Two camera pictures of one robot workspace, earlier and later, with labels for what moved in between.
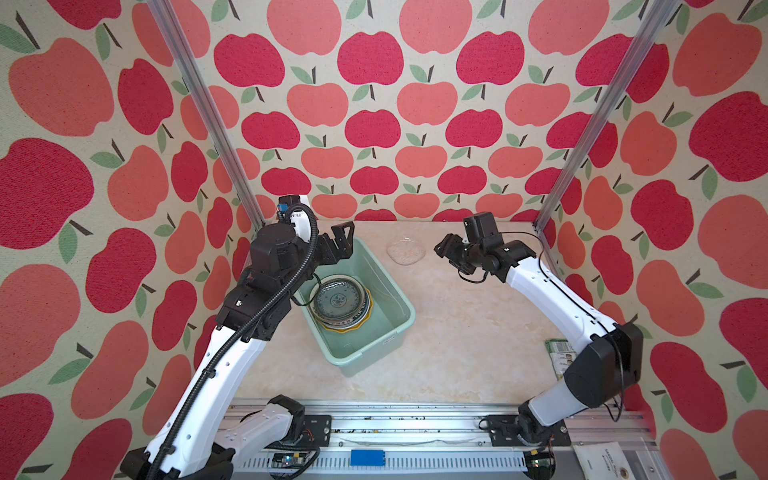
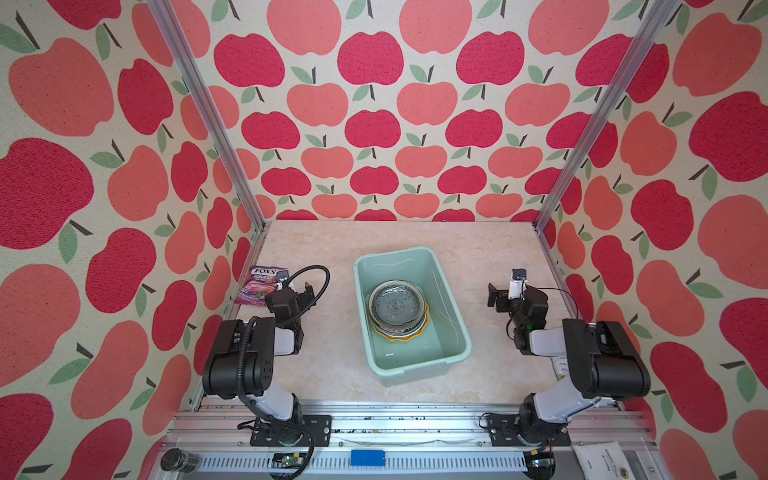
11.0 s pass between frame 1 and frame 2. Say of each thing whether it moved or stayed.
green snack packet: stayed
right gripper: moved
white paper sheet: stayed
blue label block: stayed
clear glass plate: moved
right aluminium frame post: stayed
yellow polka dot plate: moved
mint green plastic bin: moved
